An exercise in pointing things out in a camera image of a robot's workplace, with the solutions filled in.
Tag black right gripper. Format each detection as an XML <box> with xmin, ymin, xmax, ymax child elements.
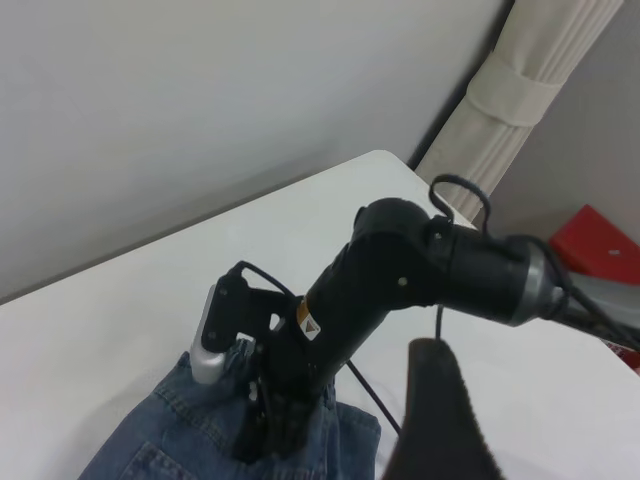
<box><xmin>232</xmin><ymin>292</ymin><xmax>386</xmax><ymax>462</ymax></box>

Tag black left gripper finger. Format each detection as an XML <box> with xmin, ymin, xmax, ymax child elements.
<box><xmin>382</xmin><ymin>337</ymin><xmax>506</xmax><ymax>480</ymax></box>

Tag blue denim kids pants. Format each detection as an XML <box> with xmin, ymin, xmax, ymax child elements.
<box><xmin>74</xmin><ymin>337</ymin><xmax>382</xmax><ymax>480</ymax></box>

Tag small red plastic item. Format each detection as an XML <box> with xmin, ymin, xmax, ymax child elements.
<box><xmin>602</xmin><ymin>339</ymin><xmax>640</xmax><ymax>374</ymax></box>

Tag red box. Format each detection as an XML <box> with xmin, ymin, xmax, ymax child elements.
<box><xmin>549</xmin><ymin>203</ymin><xmax>640</xmax><ymax>286</ymax></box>

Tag beige pleated curtain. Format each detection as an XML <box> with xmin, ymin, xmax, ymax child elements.
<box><xmin>414</xmin><ymin>0</ymin><xmax>624</xmax><ymax>226</ymax></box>

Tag beige curtain tie band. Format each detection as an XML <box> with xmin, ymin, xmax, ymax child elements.
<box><xmin>467</xmin><ymin>49</ymin><xmax>569</xmax><ymax>127</ymax></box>

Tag black braided cable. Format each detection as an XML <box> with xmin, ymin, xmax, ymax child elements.
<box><xmin>344</xmin><ymin>359</ymin><xmax>404</xmax><ymax>439</ymax></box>

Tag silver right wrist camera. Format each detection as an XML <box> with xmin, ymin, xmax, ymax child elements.
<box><xmin>192</xmin><ymin>259</ymin><xmax>289</xmax><ymax>385</ymax></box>

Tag thin black loop cable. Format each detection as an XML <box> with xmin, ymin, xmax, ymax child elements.
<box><xmin>238</xmin><ymin>259</ymin><xmax>301</xmax><ymax>302</ymax></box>

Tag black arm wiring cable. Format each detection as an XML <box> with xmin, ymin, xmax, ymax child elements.
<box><xmin>429</xmin><ymin>174</ymin><xmax>640</xmax><ymax>351</ymax></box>

